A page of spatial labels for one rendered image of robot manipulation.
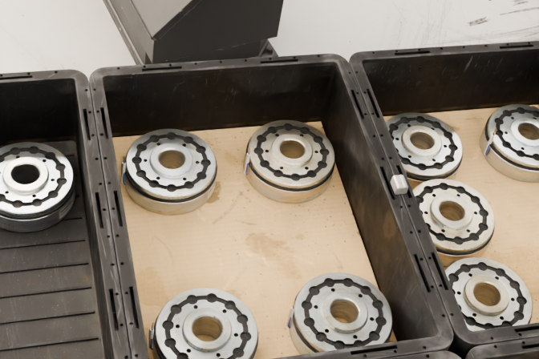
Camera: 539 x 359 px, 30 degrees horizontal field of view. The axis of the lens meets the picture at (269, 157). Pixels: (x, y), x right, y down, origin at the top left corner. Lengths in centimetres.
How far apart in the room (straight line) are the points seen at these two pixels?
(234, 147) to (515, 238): 34
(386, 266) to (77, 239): 33
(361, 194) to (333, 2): 56
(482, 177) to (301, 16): 48
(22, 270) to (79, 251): 6
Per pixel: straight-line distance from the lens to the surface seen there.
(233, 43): 144
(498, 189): 124
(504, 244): 119
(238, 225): 112
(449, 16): 166
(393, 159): 109
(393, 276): 106
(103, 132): 106
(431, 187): 117
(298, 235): 112
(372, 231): 110
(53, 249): 110
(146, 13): 139
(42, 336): 104
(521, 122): 127
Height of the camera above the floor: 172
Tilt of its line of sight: 48 degrees down
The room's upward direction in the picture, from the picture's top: 11 degrees clockwise
